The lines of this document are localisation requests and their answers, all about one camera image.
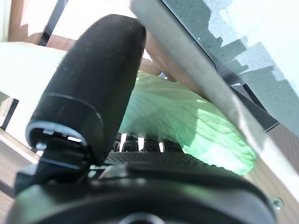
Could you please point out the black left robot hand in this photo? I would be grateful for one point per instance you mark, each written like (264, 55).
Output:
(93, 81)

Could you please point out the napa cabbage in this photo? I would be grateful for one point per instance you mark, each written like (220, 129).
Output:
(175, 112)

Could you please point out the wide slatted wooden crate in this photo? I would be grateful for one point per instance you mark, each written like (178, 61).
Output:
(177, 46)

